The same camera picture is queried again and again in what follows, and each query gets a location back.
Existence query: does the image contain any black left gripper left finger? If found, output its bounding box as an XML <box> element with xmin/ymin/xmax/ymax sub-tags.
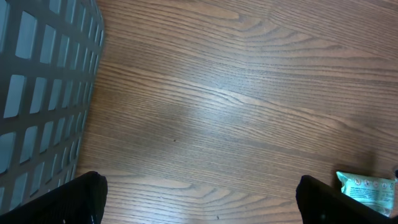
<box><xmin>1</xmin><ymin>171</ymin><xmax>108</xmax><ymax>224</ymax></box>

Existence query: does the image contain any teal wipes packet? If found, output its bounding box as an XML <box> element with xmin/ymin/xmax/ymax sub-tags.
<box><xmin>336</xmin><ymin>171</ymin><xmax>396</xmax><ymax>217</ymax></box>

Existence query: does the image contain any grey plastic mesh basket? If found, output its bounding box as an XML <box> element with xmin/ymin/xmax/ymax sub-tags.
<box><xmin>1</xmin><ymin>0</ymin><xmax>105</xmax><ymax>213</ymax></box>

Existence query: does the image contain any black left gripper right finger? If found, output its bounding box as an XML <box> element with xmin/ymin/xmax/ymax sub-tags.
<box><xmin>296</xmin><ymin>175</ymin><xmax>397</xmax><ymax>224</ymax></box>

